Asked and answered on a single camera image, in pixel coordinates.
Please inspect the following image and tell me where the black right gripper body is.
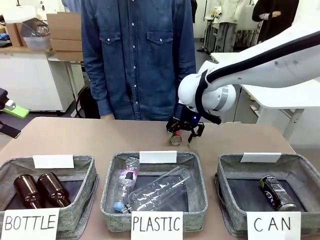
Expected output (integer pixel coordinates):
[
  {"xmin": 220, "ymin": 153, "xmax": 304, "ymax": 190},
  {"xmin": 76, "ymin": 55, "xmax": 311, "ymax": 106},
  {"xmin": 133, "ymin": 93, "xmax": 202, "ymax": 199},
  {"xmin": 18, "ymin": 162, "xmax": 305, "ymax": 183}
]
[{"xmin": 173, "ymin": 103, "xmax": 202, "ymax": 126}]

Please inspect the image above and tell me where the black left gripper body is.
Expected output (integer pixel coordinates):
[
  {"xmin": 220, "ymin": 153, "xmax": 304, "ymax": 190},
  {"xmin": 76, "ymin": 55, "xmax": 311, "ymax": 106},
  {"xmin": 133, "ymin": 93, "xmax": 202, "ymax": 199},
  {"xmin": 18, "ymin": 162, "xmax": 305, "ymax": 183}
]
[{"xmin": 0, "ymin": 87, "xmax": 9, "ymax": 109}]

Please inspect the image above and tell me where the crushed red can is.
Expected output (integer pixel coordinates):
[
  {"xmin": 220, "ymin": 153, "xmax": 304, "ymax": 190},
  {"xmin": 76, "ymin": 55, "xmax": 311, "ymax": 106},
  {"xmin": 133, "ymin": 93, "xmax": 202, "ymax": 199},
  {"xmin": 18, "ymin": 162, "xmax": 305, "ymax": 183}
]
[{"xmin": 168, "ymin": 130, "xmax": 183, "ymax": 146}]

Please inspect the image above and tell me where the large clear plastic bottle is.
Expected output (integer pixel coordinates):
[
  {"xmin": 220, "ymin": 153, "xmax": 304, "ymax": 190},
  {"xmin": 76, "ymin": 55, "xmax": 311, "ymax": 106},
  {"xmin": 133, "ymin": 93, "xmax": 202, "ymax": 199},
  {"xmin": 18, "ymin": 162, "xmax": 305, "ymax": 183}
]
[{"xmin": 126, "ymin": 165, "xmax": 192, "ymax": 214}]

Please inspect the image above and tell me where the brown glass bottle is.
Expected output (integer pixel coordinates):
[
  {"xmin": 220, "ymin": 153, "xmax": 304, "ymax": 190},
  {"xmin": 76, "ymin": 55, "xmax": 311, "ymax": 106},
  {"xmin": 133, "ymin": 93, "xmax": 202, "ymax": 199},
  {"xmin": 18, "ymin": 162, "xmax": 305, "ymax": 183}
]
[
  {"xmin": 13, "ymin": 174, "xmax": 43, "ymax": 210},
  {"xmin": 36, "ymin": 172, "xmax": 72, "ymax": 208}
]

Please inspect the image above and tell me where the small blue-capped plastic bottle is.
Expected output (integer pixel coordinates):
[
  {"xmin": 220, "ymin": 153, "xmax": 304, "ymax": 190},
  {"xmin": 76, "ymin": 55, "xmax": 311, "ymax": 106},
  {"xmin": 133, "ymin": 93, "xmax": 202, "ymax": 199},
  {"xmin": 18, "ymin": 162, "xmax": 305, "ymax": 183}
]
[{"xmin": 112, "ymin": 157, "xmax": 141, "ymax": 214}]

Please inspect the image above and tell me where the black drink can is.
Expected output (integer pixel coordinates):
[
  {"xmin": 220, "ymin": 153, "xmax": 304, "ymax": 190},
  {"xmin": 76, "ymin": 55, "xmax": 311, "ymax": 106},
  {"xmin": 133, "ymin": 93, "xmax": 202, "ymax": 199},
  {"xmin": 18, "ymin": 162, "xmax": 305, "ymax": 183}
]
[{"xmin": 259, "ymin": 174, "xmax": 298, "ymax": 212}]

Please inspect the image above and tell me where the grey basket with can sign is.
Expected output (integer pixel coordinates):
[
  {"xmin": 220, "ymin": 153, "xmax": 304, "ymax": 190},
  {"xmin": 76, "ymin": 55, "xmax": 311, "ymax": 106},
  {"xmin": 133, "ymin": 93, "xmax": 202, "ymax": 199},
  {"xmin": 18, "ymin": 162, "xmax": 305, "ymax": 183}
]
[{"xmin": 214, "ymin": 152, "xmax": 320, "ymax": 238}]

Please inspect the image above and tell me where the grey basket with plastic sign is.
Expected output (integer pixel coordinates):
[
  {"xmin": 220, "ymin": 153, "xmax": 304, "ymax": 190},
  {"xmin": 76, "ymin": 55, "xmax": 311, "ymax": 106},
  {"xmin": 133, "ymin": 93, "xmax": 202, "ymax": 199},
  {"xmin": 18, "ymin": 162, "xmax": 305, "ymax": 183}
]
[{"xmin": 100, "ymin": 150, "xmax": 209, "ymax": 233}]

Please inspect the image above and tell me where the grey basket with bottle sign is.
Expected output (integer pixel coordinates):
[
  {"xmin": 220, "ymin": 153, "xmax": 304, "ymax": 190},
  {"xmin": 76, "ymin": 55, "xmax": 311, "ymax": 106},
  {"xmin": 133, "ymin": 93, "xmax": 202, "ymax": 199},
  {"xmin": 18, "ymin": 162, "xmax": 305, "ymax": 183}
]
[{"xmin": 0, "ymin": 154, "xmax": 100, "ymax": 240}]

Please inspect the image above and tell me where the paper sign reading can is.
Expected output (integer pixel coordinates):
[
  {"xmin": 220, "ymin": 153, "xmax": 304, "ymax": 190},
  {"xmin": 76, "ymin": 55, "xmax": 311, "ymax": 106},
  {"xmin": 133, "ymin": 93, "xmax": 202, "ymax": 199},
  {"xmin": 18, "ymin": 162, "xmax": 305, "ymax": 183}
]
[{"xmin": 245, "ymin": 211, "xmax": 302, "ymax": 240}]

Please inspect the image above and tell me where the blank white card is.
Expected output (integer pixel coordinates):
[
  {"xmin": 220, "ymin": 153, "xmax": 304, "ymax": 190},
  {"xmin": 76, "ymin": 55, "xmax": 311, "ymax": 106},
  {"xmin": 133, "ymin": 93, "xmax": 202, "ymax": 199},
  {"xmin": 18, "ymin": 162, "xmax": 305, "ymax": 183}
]
[
  {"xmin": 138, "ymin": 150, "xmax": 178, "ymax": 165},
  {"xmin": 239, "ymin": 152, "xmax": 289, "ymax": 164},
  {"xmin": 32, "ymin": 154, "xmax": 75, "ymax": 169}
]

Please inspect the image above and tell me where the white cabinet with wood top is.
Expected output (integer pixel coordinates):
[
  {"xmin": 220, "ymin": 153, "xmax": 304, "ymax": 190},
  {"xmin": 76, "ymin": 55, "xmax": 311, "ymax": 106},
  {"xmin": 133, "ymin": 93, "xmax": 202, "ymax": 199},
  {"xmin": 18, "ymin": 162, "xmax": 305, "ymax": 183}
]
[{"xmin": 0, "ymin": 46, "xmax": 77, "ymax": 116}]

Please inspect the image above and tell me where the small cardboard box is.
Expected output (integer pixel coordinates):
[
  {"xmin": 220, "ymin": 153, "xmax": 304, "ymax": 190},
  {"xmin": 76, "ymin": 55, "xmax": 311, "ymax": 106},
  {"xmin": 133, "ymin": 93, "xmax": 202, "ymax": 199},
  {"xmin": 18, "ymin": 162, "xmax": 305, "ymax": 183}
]
[{"xmin": 5, "ymin": 22, "xmax": 29, "ymax": 49}]

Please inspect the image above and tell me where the clear plastic bin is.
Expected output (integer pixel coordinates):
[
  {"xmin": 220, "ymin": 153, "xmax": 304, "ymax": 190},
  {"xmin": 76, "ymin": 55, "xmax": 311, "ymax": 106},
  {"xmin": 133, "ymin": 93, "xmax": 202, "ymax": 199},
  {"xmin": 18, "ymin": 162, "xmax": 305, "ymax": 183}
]
[{"xmin": 20, "ymin": 17, "xmax": 52, "ymax": 51}]

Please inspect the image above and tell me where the flat cardboard box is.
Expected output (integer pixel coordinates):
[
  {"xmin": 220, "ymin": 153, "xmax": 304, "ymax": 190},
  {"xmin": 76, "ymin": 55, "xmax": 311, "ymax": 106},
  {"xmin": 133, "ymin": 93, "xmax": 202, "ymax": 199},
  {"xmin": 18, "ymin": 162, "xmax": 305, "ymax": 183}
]
[
  {"xmin": 54, "ymin": 49, "xmax": 85, "ymax": 62},
  {"xmin": 50, "ymin": 38, "xmax": 83, "ymax": 53}
]

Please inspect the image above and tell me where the person in denim shirt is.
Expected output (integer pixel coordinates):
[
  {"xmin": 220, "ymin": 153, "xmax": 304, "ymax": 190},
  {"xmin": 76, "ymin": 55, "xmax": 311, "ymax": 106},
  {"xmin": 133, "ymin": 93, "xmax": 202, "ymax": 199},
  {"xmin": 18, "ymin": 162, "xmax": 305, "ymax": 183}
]
[{"xmin": 80, "ymin": 0, "xmax": 197, "ymax": 121}]

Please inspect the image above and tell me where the white table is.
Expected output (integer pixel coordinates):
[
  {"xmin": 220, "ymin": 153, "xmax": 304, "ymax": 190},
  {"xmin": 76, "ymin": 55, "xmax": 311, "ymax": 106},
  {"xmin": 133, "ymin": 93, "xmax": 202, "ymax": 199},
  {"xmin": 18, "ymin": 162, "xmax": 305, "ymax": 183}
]
[{"xmin": 210, "ymin": 50, "xmax": 320, "ymax": 146}]

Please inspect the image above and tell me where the white foam packing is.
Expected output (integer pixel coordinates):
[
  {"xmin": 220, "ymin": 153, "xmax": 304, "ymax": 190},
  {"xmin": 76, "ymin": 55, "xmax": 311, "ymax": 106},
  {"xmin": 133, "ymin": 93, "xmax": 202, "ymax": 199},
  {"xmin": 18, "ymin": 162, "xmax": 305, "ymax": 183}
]
[{"xmin": 4, "ymin": 5, "xmax": 37, "ymax": 25}]

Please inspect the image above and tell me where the open cardboard box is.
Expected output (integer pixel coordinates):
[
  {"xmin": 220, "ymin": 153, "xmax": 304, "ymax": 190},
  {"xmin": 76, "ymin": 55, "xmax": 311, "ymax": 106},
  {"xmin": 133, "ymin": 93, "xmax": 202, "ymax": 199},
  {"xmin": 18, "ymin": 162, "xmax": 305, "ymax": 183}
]
[{"xmin": 46, "ymin": 12, "xmax": 83, "ymax": 42}]

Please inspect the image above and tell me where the paper sign reading bottle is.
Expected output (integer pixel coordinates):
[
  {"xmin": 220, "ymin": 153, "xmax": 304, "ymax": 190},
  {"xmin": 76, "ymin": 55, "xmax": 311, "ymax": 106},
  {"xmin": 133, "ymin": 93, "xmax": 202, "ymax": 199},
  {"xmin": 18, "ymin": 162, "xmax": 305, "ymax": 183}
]
[{"xmin": 0, "ymin": 206, "xmax": 61, "ymax": 240}]

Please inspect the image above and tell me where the bystander in white top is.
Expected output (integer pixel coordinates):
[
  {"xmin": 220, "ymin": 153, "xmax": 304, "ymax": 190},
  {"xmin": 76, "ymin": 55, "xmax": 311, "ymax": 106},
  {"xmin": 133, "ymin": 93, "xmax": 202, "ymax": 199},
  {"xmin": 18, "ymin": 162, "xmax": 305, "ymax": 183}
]
[{"xmin": 214, "ymin": 0, "xmax": 251, "ymax": 53}]

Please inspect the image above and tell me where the paper sign reading plastic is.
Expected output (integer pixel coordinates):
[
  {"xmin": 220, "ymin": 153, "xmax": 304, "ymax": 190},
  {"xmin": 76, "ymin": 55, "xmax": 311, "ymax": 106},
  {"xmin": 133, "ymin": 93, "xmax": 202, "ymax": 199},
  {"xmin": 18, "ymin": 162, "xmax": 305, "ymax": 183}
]
[{"xmin": 130, "ymin": 210, "xmax": 184, "ymax": 240}]

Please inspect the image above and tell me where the bystander in black coat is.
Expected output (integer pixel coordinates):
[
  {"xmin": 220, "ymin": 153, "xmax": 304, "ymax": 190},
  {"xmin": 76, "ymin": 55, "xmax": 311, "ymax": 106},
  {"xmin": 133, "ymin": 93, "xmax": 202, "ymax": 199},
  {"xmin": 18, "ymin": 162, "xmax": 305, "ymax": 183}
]
[{"xmin": 251, "ymin": 0, "xmax": 300, "ymax": 43}]

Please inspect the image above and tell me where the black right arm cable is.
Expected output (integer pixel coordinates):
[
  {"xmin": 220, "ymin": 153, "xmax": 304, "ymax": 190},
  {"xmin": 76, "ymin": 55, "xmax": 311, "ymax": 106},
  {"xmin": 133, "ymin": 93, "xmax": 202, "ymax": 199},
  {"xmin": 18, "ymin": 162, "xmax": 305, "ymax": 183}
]
[{"xmin": 194, "ymin": 29, "xmax": 320, "ymax": 126}]

